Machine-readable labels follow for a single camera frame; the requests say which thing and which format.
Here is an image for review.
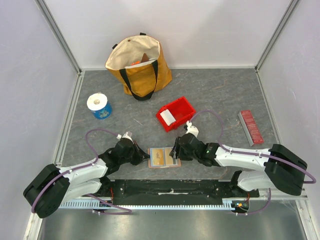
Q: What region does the tan leather card holder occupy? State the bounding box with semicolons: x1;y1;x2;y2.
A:
147;147;182;169

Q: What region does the yellow credit card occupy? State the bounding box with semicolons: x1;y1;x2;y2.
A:
150;148;165;167

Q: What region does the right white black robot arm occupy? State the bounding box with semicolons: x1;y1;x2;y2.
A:
169;133;308;197

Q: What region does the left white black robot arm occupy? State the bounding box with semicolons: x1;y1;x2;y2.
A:
23;137;150;219

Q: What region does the white card stack in bin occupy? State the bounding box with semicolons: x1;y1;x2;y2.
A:
160;109;176;126

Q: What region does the red plastic bin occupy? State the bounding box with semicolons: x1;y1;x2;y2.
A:
155;96;196;132

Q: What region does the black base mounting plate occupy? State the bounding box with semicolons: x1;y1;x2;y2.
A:
93;179;260;206

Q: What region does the red rectangular box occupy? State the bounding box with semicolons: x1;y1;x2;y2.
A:
238;110;264;147

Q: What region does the yellow canvas tote bag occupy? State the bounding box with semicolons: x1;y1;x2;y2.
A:
105;32;173;101

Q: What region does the orange item inside bag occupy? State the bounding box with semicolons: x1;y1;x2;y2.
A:
130;60;141;66

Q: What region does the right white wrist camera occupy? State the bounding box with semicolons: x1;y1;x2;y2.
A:
183;120;199;137

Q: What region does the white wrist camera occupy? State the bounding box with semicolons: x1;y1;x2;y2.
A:
183;120;199;137
116;131;133;141

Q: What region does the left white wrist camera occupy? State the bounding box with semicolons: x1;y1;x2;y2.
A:
116;131;133;141

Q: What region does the slotted cable duct rail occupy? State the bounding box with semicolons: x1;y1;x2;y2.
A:
59;198;237;210

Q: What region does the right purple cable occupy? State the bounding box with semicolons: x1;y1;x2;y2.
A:
188;109;317;216

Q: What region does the purple cable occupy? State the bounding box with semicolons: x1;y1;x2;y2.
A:
31;128;133;215
188;109;317;216

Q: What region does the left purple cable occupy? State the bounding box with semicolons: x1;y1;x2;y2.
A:
31;128;133;215

